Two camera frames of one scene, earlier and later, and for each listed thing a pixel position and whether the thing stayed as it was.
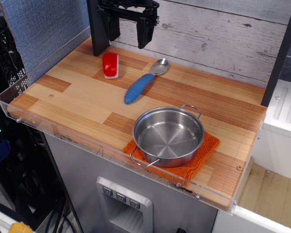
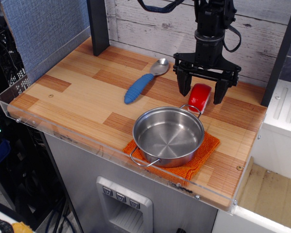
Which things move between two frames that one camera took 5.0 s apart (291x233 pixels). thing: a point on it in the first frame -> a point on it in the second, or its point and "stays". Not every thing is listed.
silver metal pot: [168, 137] stays
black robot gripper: [134, 9] -> [208, 62]
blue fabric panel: [46, 30] stays
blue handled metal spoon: [159, 66] stays
